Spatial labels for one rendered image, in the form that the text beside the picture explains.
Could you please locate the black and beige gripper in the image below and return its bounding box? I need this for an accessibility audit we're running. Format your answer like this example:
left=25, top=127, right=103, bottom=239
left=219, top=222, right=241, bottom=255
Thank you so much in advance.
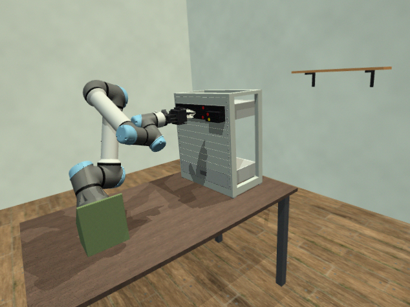
left=161, top=107, right=196, bottom=126

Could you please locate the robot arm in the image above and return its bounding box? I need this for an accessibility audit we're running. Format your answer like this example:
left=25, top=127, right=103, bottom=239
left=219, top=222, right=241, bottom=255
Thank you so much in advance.
left=69, top=80, right=167, bottom=207

